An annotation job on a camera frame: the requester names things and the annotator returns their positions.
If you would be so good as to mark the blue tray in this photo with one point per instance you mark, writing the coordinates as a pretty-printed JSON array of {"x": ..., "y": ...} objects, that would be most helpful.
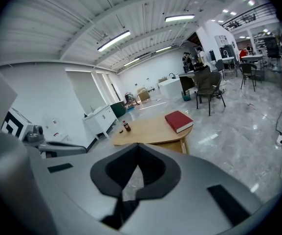
[{"x": 131, "y": 109}]

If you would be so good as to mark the white table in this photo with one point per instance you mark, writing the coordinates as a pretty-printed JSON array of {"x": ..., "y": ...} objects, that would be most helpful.
[{"x": 252, "y": 57}]

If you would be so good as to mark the black balcony railing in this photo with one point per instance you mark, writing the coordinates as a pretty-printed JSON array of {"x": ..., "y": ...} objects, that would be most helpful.
[{"x": 250, "y": 16}]

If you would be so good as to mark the white box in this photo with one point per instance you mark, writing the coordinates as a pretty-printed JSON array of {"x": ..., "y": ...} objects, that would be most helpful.
[{"x": 57, "y": 128}]

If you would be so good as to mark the white power strip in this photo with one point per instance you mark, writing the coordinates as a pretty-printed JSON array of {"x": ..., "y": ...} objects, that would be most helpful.
[{"x": 281, "y": 139}]

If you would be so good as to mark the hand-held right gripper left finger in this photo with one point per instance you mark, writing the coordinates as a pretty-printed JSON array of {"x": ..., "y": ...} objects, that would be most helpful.
[{"x": 77, "y": 180}]

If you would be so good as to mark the black faucet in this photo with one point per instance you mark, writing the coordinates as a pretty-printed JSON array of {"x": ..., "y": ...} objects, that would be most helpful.
[{"x": 172, "y": 75}]

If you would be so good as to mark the dark wicker chair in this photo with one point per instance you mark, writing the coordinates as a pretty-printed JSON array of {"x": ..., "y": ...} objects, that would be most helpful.
[{"x": 208, "y": 84}]

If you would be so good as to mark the dark soda bottle red cap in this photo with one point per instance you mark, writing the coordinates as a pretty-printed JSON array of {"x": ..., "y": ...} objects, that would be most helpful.
[{"x": 127, "y": 126}]

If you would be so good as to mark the wooden crate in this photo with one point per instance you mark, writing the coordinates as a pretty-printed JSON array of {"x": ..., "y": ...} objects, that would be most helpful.
[{"x": 143, "y": 95}]

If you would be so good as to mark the red hardcover book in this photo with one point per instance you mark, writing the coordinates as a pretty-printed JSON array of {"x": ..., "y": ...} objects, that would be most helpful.
[{"x": 177, "y": 119}]

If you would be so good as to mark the white sink cabinet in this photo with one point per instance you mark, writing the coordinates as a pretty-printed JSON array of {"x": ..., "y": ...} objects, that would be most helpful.
[{"x": 101, "y": 121}]

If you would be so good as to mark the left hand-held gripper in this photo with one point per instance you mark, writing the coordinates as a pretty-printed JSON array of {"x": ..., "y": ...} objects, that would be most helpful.
[{"x": 16, "y": 126}]

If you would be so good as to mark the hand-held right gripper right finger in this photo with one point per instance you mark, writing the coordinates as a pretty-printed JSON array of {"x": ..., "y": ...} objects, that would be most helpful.
[{"x": 192, "y": 192}]

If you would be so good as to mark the black metal chair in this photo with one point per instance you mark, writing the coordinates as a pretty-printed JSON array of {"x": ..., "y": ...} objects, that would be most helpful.
[{"x": 248, "y": 70}]

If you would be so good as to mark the dark desk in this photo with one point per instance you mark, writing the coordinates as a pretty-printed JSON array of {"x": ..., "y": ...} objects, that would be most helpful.
[{"x": 187, "y": 81}]

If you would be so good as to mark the dark box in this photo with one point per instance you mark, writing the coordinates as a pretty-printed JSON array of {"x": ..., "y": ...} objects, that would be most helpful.
[{"x": 118, "y": 109}]

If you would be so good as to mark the long ceiling light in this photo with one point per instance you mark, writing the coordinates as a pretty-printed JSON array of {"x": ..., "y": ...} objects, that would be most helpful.
[
  {"x": 114, "y": 41},
  {"x": 163, "y": 49},
  {"x": 131, "y": 62},
  {"x": 180, "y": 17}
]

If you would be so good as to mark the wooden coffee table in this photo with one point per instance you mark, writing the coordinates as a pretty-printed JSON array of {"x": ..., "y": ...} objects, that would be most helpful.
[{"x": 150, "y": 131}]

